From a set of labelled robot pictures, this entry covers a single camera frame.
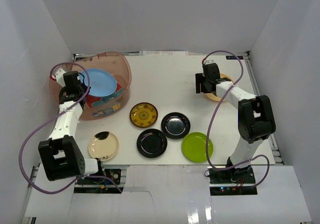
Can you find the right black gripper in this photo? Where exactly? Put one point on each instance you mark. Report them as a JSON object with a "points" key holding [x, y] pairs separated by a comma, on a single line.
{"points": [[200, 78]]}

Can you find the glossy black plate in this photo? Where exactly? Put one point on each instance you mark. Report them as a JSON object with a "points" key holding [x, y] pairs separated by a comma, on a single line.
{"points": [[151, 143], [175, 125]]}

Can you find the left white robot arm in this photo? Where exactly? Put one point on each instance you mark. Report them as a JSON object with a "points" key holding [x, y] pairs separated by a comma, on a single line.
{"points": [[61, 157]]}

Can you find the papers at table back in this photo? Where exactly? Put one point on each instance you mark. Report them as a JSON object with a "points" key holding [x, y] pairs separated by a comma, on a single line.
{"points": [[163, 53]]}

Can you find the cream plate with ink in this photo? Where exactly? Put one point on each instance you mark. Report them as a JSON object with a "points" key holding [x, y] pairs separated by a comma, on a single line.
{"points": [[104, 146]]}

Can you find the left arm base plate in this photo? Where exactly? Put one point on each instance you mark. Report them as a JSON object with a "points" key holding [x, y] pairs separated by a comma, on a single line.
{"points": [[101, 180]]}

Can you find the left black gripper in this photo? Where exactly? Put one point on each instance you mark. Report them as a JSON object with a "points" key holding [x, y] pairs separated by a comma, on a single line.
{"points": [[81, 88]]}

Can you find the glossy black plate lower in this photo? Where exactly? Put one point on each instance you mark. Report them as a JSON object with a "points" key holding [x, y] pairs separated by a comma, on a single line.
{"points": [[151, 143]]}

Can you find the red and teal flower plate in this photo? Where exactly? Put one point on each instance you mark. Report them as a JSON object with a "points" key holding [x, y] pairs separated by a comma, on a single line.
{"points": [[93, 101]]}

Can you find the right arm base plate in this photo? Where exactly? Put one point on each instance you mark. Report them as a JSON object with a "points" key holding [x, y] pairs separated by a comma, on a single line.
{"points": [[224, 184]]}

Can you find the peach orange plate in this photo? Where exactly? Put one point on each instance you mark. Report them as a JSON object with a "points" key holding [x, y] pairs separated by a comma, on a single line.
{"points": [[211, 96]]}

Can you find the blue table label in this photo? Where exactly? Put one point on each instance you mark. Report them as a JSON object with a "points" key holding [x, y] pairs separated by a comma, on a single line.
{"points": [[234, 57]]}

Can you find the lime green plate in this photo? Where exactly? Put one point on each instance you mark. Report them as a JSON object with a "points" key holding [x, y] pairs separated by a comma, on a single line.
{"points": [[194, 147]]}

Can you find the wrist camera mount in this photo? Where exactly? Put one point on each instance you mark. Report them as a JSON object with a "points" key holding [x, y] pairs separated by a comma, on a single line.
{"points": [[58, 76], [206, 61]]}

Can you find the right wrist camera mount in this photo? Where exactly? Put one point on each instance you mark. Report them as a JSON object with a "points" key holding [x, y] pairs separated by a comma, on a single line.
{"points": [[206, 61]]}

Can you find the yellow patterned brown plate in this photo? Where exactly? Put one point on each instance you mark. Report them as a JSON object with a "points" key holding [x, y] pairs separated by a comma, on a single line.
{"points": [[143, 115]]}

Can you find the glossy black plate upper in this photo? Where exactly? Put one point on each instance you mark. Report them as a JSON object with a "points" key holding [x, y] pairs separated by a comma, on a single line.
{"points": [[175, 125]]}

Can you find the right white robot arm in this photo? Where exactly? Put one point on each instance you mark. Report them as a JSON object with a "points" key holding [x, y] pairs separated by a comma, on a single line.
{"points": [[255, 117]]}

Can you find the light blue plate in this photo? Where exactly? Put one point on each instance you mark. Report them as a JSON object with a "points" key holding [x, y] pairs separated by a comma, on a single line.
{"points": [[102, 83]]}

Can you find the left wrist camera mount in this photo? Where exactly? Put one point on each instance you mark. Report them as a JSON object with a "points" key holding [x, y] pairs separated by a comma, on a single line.
{"points": [[58, 76]]}

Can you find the pink translucent plastic bin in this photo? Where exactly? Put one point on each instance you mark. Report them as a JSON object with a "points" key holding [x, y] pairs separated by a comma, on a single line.
{"points": [[117, 65]]}

